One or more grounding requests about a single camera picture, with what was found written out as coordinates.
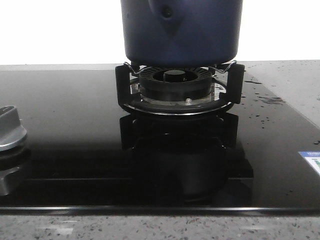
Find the dark blue cooking pot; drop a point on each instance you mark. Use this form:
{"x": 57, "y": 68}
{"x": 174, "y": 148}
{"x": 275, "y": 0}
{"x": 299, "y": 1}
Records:
{"x": 181, "y": 33}

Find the energy label sticker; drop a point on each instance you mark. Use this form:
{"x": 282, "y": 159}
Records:
{"x": 312, "y": 158}

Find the black glass gas stove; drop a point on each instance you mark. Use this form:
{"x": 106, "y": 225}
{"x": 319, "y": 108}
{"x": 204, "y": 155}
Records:
{"x": 84, "y": 155}

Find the black burner head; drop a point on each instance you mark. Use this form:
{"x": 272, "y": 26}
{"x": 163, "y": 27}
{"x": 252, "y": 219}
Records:
{"x": 175, "y": 84}

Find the silver stove knob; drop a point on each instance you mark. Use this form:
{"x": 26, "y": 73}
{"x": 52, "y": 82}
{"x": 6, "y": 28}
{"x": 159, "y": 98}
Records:
{"x": 12, "y": 133}

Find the black pot support grate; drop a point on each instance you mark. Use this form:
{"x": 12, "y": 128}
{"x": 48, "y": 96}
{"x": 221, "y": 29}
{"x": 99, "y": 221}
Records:
{"x": 226, "y": 90}

